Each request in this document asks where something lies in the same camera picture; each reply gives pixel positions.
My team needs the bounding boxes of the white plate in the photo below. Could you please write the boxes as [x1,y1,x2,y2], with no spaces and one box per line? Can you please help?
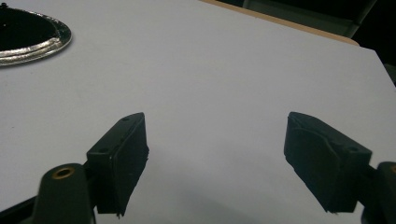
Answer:
[0,2,73,67]

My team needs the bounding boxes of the wooden table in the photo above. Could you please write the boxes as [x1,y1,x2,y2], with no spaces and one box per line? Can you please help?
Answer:
[199,0,361,47]

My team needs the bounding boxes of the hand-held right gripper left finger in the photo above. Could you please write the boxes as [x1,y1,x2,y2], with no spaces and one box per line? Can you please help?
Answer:
[86,112,150,217]

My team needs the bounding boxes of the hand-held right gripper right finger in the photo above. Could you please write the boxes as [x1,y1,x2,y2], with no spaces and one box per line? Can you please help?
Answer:
[283,111,374,214]

